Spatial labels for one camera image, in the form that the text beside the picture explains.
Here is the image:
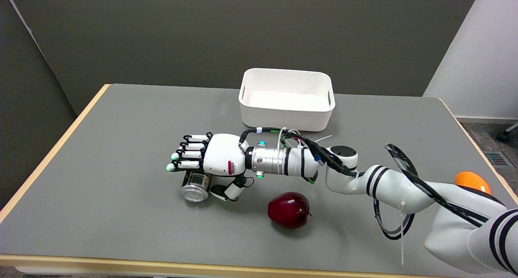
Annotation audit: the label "white plastic bin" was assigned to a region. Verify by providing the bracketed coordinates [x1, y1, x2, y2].
[238, 68, 335, 132]

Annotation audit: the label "red apple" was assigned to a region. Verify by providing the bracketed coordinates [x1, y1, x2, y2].
[267, 192, 312, 229]

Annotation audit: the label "black chair caster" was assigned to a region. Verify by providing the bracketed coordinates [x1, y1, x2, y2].
[497, 123, 518, 143]

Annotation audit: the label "black cable with blue tape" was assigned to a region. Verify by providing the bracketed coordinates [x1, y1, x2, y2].
[238, 127, 359, 178]

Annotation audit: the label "metal floor vent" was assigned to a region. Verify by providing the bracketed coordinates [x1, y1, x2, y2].
[484, 151, 510, 167]

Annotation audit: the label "orange plastic fruit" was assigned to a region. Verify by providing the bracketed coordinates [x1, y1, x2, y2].
[454, 171, 492, 195]

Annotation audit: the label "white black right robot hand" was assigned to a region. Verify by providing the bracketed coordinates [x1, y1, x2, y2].
[166, 132, 255, 202]

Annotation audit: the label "black soda can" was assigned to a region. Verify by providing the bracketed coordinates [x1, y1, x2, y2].
[180, 172, 212, 202]

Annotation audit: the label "green black braided cable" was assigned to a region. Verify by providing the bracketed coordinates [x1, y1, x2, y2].
[280, 129, 319, 185]

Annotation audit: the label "black sleeved cable loop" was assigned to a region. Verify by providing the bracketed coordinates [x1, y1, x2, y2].
[373, 144, 484, 241]

